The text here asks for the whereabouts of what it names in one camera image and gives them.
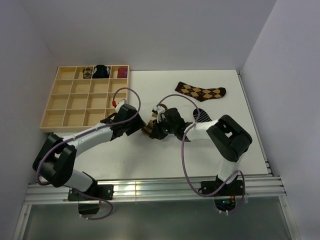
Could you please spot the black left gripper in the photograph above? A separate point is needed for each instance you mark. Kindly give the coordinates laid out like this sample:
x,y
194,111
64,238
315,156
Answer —
x,y
138,124

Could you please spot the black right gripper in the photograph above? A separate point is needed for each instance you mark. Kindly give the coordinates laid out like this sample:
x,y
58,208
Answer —
x,y
156,133

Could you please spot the tan brown striped sock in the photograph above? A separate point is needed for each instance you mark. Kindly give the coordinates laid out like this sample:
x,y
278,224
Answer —
x,y
151,124

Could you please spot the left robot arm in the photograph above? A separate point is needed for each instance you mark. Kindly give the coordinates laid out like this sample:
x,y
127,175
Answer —
x,y
54,164

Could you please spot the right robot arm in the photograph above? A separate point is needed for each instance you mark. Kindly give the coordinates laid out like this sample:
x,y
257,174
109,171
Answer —
x,y
229,138

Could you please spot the black white striped sock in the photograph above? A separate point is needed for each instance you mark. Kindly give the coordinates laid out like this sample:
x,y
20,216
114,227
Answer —
x,y
201,116

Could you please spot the brown argyle sock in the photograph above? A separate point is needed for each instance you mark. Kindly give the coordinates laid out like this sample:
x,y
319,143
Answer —
x,y
200,94

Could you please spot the rolled red sock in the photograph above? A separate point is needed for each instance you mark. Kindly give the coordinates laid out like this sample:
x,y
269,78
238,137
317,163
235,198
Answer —
x,y
122,72

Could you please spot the wooden compartment tray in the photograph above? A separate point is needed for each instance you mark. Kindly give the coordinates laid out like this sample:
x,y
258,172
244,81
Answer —
x,y
76,104

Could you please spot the rolled black blue sock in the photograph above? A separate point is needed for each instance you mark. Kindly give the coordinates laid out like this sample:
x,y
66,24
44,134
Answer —
x,y
101,72

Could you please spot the rolled argyle sock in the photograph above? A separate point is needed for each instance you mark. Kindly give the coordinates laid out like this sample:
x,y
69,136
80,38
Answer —
x,y
87,72

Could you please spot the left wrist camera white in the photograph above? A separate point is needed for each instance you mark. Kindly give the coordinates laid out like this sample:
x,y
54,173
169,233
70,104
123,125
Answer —
x,y
118,105

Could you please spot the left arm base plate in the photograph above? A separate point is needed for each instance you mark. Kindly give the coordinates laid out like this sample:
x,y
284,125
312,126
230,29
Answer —
x,y
90,201

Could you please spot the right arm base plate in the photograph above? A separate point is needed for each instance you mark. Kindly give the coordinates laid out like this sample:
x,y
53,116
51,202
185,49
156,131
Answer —
x,y
225,199

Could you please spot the aluminium rail frame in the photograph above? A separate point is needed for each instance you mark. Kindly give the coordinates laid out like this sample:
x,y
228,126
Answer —
x,y
152,200

